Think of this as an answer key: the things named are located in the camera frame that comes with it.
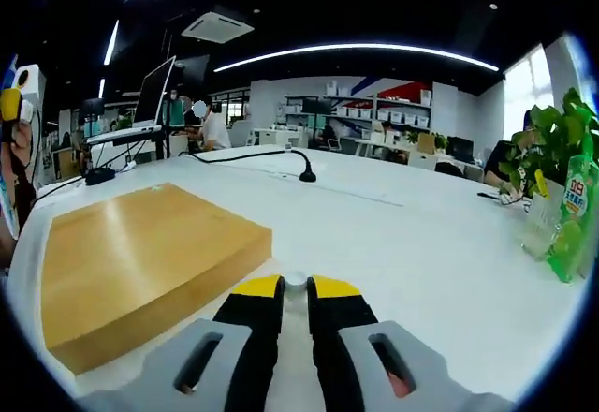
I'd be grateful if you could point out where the black cable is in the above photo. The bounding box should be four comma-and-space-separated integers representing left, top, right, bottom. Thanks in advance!
30, 175, 90, 210

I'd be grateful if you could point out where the row of white storage bins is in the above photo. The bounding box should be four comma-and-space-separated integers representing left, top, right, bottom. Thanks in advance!
336, 106, 431, 126

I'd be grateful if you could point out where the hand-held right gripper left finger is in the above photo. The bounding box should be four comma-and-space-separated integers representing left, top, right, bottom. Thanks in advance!
77, 274, 285, 412

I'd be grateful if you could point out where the white storage shelf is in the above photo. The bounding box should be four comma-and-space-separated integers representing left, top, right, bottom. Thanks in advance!
283, 79, 434, 130

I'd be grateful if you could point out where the black laptop stand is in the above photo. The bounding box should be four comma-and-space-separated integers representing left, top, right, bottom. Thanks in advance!
86, 128, 174, 165

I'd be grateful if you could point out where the potted green plant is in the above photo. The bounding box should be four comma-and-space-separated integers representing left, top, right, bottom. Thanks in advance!
498, 87, 599, 263

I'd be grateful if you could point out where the white office desk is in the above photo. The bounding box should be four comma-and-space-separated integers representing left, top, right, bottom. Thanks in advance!
353, 136, 486, 183

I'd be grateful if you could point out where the ceiling air conditioner unit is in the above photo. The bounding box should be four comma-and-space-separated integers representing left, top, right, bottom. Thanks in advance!
181, 11, 256, 46

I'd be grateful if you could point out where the black oval desk device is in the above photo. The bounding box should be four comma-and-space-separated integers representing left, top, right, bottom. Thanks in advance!
83, 167, 116, 186

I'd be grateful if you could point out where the person's left hand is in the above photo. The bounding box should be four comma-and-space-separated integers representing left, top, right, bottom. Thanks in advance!
8, 118, 38, 166

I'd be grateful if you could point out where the long ceiling light strip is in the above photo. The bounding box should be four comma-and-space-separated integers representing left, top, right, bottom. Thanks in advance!
212, 42, 501, 74

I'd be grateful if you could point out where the green dish soap bottle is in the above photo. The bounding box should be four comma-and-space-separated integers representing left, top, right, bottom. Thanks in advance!
545, 128, 599, 285

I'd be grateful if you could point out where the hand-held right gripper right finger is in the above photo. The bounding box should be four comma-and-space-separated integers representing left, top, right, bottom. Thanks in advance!
307, 274, 512, 412

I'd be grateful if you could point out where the small wooden board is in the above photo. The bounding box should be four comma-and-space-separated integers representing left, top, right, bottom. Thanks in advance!
40, 182, 274, 376

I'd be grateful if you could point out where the black gooseneck microphone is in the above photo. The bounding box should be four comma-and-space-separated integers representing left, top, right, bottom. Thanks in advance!
180, 148, 318, 184

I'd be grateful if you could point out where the person's light blue shirt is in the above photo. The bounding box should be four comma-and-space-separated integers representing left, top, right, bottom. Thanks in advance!
0, 163, 22, 244

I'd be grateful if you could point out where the large window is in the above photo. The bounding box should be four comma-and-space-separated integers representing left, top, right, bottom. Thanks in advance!
503, 42, 549, 144

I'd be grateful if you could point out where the white open laptop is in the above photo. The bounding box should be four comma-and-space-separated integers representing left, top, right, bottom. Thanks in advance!
86, 54, 178, 146

